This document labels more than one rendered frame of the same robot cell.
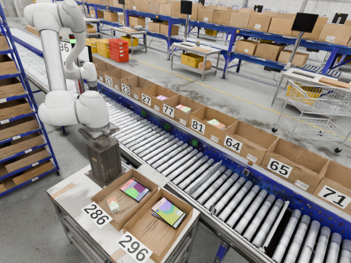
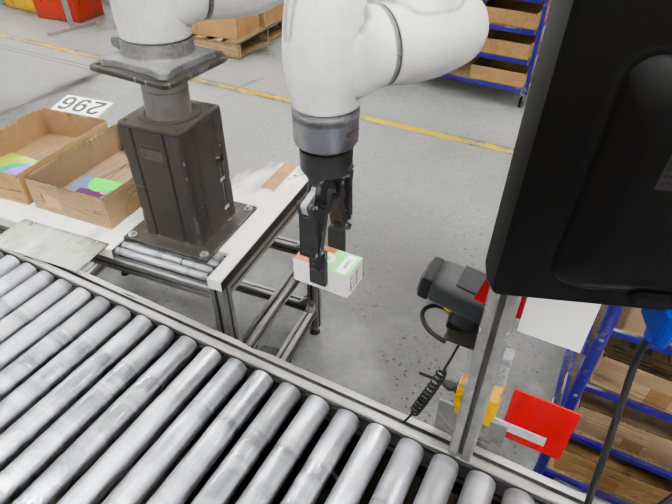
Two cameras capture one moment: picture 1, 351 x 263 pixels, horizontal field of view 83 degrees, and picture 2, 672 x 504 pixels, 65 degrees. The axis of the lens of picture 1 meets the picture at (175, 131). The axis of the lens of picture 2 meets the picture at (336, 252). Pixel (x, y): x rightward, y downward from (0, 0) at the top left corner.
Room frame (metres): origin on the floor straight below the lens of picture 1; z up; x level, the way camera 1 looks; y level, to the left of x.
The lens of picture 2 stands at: (2.39, 0.70, 1.60)
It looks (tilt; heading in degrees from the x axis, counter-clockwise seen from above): 39 degrees down; 169
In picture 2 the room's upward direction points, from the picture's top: straight up
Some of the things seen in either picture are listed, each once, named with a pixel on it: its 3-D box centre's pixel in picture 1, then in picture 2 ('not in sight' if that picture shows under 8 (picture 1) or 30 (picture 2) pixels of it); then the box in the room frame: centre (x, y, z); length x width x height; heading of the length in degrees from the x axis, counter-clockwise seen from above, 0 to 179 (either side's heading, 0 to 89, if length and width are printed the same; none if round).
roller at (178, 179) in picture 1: (191, 169); not in sight; (1.31, -0.18, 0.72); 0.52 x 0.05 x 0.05; 141
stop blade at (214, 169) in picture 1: (206, 176); not in sight; (1.21, -0.30, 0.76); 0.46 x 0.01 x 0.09; 141
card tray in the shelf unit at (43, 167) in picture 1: (29, 166); (618, 424); (1.66, 1.72, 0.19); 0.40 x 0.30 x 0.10; 142
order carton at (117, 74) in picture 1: (120, 79); not in sight; (2.74, 0.85, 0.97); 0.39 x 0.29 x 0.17; 50
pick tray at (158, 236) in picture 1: (160, 221); (35, 152); (0.74, 0.05, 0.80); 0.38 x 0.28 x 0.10; 148
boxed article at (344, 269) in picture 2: not in sight; (328, 268); (1.75, 0.81, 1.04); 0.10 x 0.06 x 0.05; 51
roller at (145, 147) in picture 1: (152, 143); (34, 390); (1.64, 0.23, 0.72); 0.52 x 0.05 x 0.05; 141
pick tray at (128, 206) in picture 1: (126, 196); (114, 170); (0.91, 0.31, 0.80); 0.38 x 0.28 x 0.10; 146
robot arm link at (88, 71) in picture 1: (88, 71); (334, 40); (1.74, 0.82, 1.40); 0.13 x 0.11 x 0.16; 107
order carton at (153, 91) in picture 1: (159, 98); not in sight; (2.24, 0.24, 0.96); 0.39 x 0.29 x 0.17; 51
